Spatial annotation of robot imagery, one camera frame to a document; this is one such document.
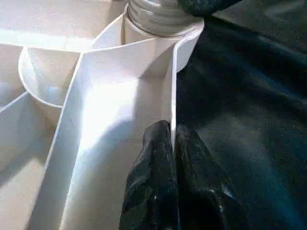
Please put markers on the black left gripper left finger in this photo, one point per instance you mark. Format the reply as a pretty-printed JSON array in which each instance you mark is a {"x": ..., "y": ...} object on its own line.
[{"x": 151, "y": 187}]

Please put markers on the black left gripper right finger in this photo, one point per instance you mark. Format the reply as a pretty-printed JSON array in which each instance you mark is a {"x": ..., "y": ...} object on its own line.
[{"x": 204, "y": 191}]

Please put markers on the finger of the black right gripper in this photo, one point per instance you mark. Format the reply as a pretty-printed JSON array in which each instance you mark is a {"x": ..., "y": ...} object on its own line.
[{"x": 204, "y": 7}]

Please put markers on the white tapered table leg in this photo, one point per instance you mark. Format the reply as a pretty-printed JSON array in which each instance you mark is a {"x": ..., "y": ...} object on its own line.
[{"x": 156, "y": 19}]

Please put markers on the white plastic table top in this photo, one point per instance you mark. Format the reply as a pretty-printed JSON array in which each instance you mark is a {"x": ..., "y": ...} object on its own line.
[{"x": 96, "y": 107}]

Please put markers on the black work mat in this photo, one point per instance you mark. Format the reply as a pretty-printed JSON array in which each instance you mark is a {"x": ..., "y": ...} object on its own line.
[{"x": 251, "y": 107}]

